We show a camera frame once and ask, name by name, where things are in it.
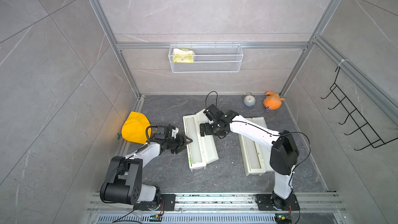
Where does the orange plush toy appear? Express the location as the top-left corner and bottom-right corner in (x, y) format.
(263, 91), (285, 112)

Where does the white dispenser base tray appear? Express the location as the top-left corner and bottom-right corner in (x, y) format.
(183, 115), (207, 172)
(239, 134), (267, 176)

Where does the black wire hook rack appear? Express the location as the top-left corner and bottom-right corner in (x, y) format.
(321, 66), (398, 151)

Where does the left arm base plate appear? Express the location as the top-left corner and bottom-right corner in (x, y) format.
(133, 194), (176, 211)

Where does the yellow bucket hat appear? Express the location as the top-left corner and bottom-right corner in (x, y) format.
(121, 112), (150, 144)

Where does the wire mesh wall basket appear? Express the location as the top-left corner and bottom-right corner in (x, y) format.
(168, 44), (244, 73)

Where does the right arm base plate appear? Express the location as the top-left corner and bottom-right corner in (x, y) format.
(255, 192), (301, 211)

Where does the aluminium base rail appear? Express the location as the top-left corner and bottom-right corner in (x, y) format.
(82, 192), (351, 224)

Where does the yellow wipes packet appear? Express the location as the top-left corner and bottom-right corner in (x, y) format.
(172, 48), (195, 63)

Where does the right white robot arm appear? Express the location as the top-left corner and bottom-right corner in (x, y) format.
(183, 104), (300, 210)

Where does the white wrap dispenser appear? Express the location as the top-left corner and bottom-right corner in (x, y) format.
(196, 109), (219, 164)

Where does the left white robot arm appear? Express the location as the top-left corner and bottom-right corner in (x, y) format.
(99, 124), (193, 208)

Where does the white dispenser lid with label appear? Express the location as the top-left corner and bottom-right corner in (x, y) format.
(252, 117), (274, 172)

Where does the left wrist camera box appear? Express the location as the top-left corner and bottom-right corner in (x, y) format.
(171, 127), (179, 139)

